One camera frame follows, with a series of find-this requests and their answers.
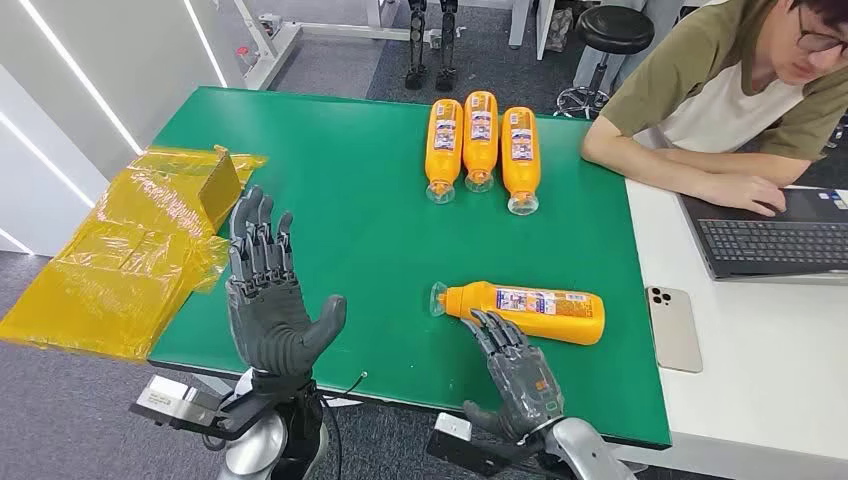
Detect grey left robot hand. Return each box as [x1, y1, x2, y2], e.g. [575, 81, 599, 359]
[225, 185, 348, 392]

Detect person's right hand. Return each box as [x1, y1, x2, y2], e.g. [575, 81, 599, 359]
[695, 172, 788, 218]

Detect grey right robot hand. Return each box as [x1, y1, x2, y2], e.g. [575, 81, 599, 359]
[460, 308, 566, 445]

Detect orange bottle with clear cap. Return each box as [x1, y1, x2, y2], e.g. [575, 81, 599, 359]
[462, 90, 499, 194]
[500, 106, 542, 217]
[429, 280, 607, 347]
[424, 98, 464, 205]

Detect dark grey laptop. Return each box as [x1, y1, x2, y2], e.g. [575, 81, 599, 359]
[678, 187, 848, 284]

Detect white table leg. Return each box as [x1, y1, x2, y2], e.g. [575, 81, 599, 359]
[192, 372, 234, 397]

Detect person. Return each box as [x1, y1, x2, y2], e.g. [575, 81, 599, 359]
[580, 0, 848, 218]

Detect yellow film wrapped cardboard box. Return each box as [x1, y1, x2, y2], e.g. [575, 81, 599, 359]
[0, 144, 269, 364]

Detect green table mat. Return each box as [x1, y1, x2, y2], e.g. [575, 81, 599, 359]
[146, 86, 673, 452]

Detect beige smartphone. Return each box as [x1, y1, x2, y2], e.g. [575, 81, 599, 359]
[645, 285, 704, 375]

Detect black round stool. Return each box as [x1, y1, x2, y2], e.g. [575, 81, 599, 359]
[553, 5, 656, 121]

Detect black robot leg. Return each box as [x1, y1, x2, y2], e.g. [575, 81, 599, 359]
[404, 0, 429, 92]
[434, 0, 460, 94]

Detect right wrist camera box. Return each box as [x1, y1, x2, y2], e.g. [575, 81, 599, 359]
[425, 411, 508, 478]

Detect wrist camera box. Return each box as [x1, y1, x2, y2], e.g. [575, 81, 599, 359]
[425, 411, 508, 478]
[129, 374, 232, 440]

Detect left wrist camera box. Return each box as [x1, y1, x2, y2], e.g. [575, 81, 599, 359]
[129, 374, 232, 440]

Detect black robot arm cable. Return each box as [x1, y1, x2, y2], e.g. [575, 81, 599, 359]
[317, 370, 370, 480]

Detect white metal stand frame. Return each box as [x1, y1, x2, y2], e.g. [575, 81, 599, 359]
[231, 0, 442, 91]

